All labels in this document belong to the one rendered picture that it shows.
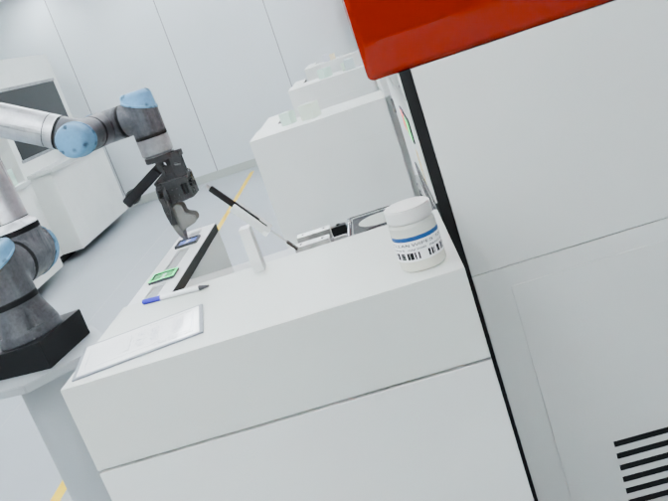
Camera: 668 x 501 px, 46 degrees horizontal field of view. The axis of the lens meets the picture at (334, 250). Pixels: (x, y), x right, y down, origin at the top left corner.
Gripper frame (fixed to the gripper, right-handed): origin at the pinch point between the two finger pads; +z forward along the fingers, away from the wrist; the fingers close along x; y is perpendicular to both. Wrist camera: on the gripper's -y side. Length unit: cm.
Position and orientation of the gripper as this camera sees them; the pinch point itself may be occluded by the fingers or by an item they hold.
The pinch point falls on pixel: (181, 236)
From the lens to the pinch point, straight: 193.1
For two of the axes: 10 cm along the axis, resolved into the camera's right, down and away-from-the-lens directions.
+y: 9.5, -3.0, -1.0
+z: 3.1, 9.1, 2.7
